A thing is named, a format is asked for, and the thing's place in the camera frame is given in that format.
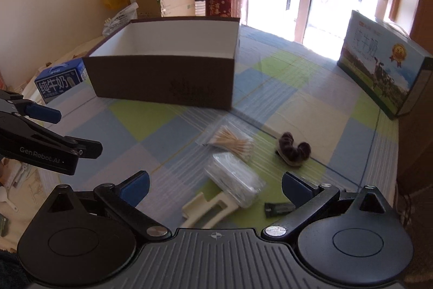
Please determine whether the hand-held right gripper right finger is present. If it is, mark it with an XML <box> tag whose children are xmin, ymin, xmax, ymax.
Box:
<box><xmin>262</xmin><ymin>172</ymin><xmax>393</xmax><ymax>244</ymax></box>

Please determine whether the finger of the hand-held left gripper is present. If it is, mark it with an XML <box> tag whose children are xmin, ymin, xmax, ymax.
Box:
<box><xmin>0</xmin><ymin>112</ymin><xmax>103</xmax><ymax>161</ymax></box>
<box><xmin>0</xmin><ymin>90</ymin><xmax>62</xmax><ymax>124</ymax></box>

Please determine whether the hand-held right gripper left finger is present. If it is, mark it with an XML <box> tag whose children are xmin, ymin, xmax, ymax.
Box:
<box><xmin>42</xmin><ymin>170</ymin><xmax>171</xmax><ymax>242</ymax></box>

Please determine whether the dark green tube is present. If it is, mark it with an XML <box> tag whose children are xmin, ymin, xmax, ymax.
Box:
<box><xmin>264</xmin><ymin>202</ymin><xmax>296</xmax><ymax>218</ymax></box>

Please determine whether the brown patterned hair clip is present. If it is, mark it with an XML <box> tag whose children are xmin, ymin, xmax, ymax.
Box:
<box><xmin>277</xmin><ymin>131</ymin><xmax>312</xmax><ymax>168</ymax></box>

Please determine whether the cream hair clip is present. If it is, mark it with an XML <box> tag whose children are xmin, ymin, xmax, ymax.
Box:
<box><xmin>181</xmin><ymin>191</ymin><xmax>237</xmax><ymax>228</ymax></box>

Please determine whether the clear box of floss picks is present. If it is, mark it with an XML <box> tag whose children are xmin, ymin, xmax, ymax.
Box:
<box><xmin>204</xmin><ymin>152</ymin><xmax>265</xmax><ymax>208</ymax></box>

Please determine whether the bag of cotton swabs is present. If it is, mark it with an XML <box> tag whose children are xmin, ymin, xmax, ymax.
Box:
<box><xmin>202</xmin><ymin>124</ymin><xmax>255</xmax><ymax>161</ymax></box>

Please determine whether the white storage box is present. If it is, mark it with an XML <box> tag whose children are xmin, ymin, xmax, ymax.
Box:
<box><xmin>82</xmin><ymin>17</ymin><xmax>241</xmax><ymax>111</ymax></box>

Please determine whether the blue milk carton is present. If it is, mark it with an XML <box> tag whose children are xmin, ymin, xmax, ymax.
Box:
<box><xmin>34</xmin><ymin>59</ymin><xmax>89</xmax><ymax>104</ymax></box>

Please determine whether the white plastic spoon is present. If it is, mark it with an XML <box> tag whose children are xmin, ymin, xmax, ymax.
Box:
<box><xmin>0</xmin><ymin>187</ymin><xmax>15</xmax><ymax>212</ymax></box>

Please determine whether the printed clear plastic bag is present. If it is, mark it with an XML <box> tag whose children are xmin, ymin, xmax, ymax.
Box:
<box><xmin>101</xmin><ymin>3</ymin><xmax>139</xmax><ymax>35</ymax></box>

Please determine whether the green milk carton case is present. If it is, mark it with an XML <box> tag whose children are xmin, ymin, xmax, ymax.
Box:
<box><xmin>337</xmin><ymin>9</ymin><xmax>433</xmax><ymax>121</ymax></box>

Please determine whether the printed cardboard box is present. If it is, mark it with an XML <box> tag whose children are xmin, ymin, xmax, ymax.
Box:
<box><xmin>159</xmin><ymin>0</ymin><xmax>197</xmax><ymax>18</ymax></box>

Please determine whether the dark red gift bag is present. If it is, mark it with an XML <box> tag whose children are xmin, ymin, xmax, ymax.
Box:
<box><xmin>206</xmin><ymin>0</ymin><xmax>233</xmax><ymax>18</ymax></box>

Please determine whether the wooden slat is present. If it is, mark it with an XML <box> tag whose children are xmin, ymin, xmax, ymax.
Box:
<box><xmin>389</xmin><ymin>0</ymin><xmax>405</xmax><ymax>22</ymax></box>

